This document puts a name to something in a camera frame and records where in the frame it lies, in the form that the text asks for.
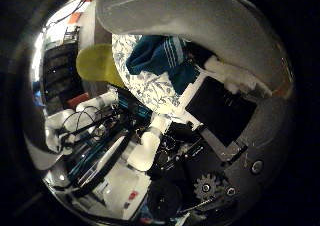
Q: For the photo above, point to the black shelf unit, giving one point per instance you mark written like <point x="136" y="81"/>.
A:
<point x="61" y="76"/>

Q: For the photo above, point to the teal striped cloth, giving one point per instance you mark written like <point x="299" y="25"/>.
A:
<point x="156" y="57"/>

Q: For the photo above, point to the white box with red sticker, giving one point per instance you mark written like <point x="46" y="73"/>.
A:
<point x="123" y="186"/>

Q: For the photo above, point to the yellow-green chair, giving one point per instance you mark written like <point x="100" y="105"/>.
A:
<point x="96" y="66"/>

